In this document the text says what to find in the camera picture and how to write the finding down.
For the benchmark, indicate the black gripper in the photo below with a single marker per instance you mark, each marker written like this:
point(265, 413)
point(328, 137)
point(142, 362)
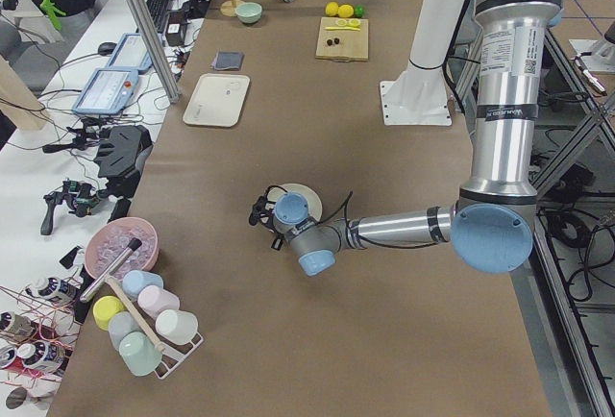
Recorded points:
point(259, 209)

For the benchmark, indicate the beige round plate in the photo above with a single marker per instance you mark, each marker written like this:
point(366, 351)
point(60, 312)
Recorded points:
point(314, 203)

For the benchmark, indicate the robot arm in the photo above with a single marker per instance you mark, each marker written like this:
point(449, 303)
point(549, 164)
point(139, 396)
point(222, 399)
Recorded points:
point(490, 224)

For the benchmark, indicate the cream rabbit tray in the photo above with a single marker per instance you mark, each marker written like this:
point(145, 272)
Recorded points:
point(217, 100)

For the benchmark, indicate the steel scoop in pink bowl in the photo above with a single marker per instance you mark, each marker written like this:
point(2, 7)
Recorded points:
point(88, 293)

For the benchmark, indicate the pink plastic cup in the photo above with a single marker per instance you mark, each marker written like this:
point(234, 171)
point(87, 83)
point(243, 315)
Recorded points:
point(153, 300)

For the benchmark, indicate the white plastic cup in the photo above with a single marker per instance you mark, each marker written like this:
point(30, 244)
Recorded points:
point(177, 326)

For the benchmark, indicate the blue plastic cup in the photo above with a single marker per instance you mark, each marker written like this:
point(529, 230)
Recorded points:
point(136, 280)

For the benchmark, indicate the grey folded cloth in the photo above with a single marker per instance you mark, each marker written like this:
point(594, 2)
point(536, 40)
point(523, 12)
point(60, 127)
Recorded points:
point(225, 60)

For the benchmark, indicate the pink bowl with ice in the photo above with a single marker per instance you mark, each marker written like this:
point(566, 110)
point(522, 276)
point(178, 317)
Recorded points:
point(106, 245)

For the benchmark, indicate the white cup rack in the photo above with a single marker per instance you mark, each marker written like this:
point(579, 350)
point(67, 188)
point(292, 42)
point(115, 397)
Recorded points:
point(173, 355)

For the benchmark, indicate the grey plastic cup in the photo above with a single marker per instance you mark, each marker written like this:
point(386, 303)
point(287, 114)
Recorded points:
point(120, 325)

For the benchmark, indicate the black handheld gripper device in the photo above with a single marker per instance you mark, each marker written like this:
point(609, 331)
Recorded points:
point(81, 198)

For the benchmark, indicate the yellow plastic cup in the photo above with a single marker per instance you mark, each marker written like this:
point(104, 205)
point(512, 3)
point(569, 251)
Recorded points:
point(104, 309)

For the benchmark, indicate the mint plastic cup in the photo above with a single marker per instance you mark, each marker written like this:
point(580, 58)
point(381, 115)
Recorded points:
point(139, 354)

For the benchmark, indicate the bamboo cutting board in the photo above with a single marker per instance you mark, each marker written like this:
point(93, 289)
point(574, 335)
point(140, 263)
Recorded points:
point(354, 46)

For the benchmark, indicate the blue teach pendant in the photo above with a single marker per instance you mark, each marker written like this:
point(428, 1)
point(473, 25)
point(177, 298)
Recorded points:
point(107, 92)
point(130, 51)

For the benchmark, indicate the mint green bowl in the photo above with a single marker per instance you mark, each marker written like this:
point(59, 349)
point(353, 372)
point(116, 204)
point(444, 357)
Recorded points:
point(248, 12)

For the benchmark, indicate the yellow plastic knife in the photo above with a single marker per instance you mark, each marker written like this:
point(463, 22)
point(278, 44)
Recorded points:
point(342, 28)

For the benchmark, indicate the whole yellow lemon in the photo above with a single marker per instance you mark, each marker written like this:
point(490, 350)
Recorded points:
point(345, 11)
point(331, 9)

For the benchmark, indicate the green lime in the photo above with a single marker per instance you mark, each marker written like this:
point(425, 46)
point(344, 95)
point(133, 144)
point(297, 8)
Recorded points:
point(359, 11)

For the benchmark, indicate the black computer mouse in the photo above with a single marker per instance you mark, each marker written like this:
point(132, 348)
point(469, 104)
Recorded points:
point(106, 48)

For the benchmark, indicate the black keyboard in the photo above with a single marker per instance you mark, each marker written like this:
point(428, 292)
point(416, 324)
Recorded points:
point(159, 11)

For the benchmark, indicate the black stand mount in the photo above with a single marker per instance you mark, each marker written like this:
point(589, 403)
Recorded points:
point(121, 158)

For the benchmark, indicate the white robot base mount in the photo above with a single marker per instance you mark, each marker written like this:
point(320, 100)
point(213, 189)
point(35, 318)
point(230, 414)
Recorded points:
point(419, 95)

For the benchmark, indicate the aluminium frame post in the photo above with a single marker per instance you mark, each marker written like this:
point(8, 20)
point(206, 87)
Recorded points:
point(154, 48)

